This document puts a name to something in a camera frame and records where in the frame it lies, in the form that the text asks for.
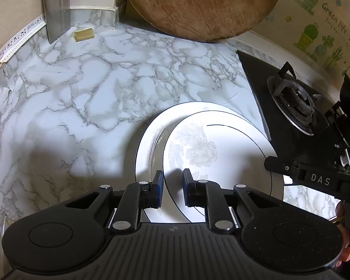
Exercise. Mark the round wooden cutting board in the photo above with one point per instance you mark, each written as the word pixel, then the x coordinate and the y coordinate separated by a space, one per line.
pixel 198 5

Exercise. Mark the plant print wall sticker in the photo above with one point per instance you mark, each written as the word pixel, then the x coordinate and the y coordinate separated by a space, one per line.
pixel 323 14

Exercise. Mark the person's right hand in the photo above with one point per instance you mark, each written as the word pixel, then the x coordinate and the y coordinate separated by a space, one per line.
pixel 345 255

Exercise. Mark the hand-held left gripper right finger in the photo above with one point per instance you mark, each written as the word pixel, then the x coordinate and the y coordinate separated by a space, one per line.
pixel 187 186

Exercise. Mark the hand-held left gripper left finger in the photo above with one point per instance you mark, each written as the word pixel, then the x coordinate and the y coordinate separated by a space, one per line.
pixel 160 186

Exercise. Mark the white floral plate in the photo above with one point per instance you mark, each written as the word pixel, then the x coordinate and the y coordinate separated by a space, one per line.
pixel 221 140

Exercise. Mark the music note trim tape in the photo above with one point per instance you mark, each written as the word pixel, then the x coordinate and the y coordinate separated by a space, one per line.
pixel 17 39

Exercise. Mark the black gas stove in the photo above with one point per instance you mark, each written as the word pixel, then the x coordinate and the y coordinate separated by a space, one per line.
pixel 256 73

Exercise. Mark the metal cleaver blade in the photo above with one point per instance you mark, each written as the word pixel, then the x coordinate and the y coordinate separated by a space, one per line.
pixel 57 14

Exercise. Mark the white plate with dark rim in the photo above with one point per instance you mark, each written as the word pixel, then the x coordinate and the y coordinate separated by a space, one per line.
pixel 147 143

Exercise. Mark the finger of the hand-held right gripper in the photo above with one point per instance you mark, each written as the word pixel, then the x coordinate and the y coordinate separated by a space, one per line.
pixel 280 167

